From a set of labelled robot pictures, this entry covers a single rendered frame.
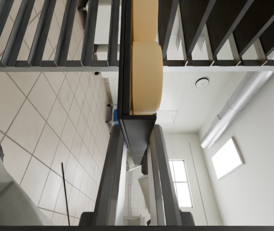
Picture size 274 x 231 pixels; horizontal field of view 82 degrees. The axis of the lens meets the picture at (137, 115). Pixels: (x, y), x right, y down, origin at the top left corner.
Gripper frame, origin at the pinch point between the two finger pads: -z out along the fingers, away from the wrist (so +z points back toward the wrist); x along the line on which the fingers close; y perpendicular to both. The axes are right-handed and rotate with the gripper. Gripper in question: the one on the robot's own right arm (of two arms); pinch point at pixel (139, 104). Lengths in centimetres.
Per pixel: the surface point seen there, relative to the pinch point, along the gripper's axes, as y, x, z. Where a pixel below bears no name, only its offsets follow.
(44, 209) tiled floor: -34, -78, 108
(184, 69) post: -8.6, 16.7, -10.5
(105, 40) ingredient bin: -209, -49, -21
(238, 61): -6.2, 34.1, -13.5
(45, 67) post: -7.2, -33.3, -11.2
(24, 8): -26, -47, -31
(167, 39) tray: -0.9, 8.2, -20.2
